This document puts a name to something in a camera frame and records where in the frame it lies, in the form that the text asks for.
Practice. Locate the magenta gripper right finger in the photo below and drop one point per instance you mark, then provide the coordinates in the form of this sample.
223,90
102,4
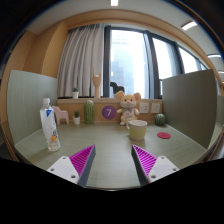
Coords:
149,167

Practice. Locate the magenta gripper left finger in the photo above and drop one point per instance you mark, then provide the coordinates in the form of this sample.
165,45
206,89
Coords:
75,168

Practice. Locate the clear plastic water bottle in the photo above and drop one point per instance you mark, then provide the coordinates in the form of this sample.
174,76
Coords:
49,126

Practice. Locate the red round coaster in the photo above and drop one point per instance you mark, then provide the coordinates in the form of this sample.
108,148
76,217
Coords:
163,135

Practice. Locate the pale yellow paper cup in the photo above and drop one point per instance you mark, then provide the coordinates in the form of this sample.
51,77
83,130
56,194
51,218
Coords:
137,129

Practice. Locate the small potted plant on table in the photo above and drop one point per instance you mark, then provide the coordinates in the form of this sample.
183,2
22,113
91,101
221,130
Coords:
76,117

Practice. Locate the round green cactus ornament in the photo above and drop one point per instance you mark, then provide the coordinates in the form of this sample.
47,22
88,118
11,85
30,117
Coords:
160,119

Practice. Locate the pink toy horse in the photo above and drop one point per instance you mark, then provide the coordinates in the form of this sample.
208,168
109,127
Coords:
60,114

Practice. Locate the tall green cactus ornament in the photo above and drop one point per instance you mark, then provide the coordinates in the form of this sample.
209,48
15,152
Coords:
89,112

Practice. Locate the purple number seven sticker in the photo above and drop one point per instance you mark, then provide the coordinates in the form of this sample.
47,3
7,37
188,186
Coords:
109,112

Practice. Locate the wooden ledge shelf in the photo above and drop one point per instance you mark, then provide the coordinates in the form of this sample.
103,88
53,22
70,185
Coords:
70,105

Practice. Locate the cream plush mouse toy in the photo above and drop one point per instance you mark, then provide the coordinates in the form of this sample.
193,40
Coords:
128,110

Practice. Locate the small potted plant on ledge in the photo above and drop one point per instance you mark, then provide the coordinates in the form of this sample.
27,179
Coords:
75,93

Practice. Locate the green right partition panel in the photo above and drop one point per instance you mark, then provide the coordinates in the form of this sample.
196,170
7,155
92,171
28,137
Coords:
190,104

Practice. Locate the green partition panel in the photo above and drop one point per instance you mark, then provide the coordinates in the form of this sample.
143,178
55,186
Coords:
25,93
190,104

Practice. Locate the black animal figurine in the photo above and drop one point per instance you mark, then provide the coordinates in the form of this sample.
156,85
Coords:
116,88

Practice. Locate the green left partition panel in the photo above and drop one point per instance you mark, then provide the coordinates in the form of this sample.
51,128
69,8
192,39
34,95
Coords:
25,93

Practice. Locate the wooden hand sculpture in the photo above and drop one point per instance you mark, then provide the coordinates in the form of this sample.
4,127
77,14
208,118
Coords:
97,83

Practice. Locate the grey curtain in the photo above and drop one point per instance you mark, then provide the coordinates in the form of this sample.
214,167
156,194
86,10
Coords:
82,55

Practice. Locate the white wall socket right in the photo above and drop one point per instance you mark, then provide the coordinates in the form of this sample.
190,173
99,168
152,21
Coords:
155,108

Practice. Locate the white wall socket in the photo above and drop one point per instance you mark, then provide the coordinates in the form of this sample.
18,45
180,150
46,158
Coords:
155,108
144,107

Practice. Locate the white wall socket left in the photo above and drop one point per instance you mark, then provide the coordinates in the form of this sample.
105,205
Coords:
144,107

